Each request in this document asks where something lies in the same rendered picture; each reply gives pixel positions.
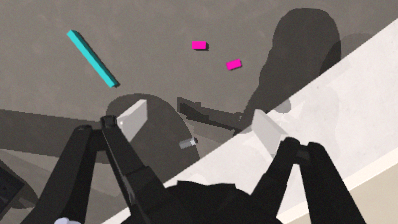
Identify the turquoise rod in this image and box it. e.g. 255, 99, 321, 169
67, 30, 117, 88

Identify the magenta rod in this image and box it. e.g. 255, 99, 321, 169
226, 59, 241, 70
192, 41, 206, 49

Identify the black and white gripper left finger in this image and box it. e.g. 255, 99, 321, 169
20, 100, 193, 224

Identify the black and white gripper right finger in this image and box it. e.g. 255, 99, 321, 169
233, 109, 367, 224

